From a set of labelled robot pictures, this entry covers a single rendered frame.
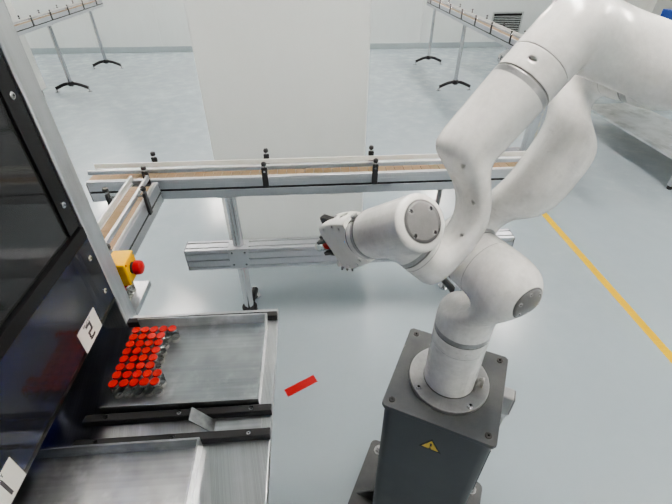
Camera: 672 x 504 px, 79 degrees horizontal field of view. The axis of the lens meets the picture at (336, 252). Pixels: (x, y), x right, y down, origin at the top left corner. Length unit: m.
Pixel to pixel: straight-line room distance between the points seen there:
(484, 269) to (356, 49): 1.64
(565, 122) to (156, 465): 0.98
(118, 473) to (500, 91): 0.95
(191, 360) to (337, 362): 1.17
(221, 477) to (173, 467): 0.10
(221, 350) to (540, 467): 1.44
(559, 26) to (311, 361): 1.83
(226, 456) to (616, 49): 0.95
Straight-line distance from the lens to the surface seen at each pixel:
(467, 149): 0.60
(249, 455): 0.95
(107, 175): 1.98
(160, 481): 0.97
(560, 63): 0.65
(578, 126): 0.79
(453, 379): 0.98
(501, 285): 0.74
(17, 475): 0.94
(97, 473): 1.03
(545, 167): 0.77
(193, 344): 1.15
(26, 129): 0.96
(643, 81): 0.74
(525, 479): 2.02
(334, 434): 1.95
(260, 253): 1.99
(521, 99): 0.62
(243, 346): 1.11
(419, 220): 0.57
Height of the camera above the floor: 1.72
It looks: 37 degrees down
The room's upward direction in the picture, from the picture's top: straight up
